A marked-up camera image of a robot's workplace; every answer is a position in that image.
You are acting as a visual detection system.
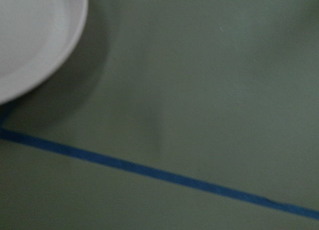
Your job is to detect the pink plate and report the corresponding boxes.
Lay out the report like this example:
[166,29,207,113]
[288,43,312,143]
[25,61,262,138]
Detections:
[0,0,88,104]

